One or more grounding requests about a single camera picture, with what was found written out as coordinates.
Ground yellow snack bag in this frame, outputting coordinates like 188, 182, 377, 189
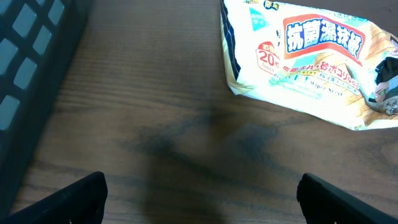
220, 0, 397, 131

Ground grey plastic shopping basket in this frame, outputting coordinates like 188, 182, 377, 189
1, 0, 93, 217

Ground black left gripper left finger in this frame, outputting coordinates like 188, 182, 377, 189
1, 171, 108, 224

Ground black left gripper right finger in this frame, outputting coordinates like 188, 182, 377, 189
297, 173, 397, 224

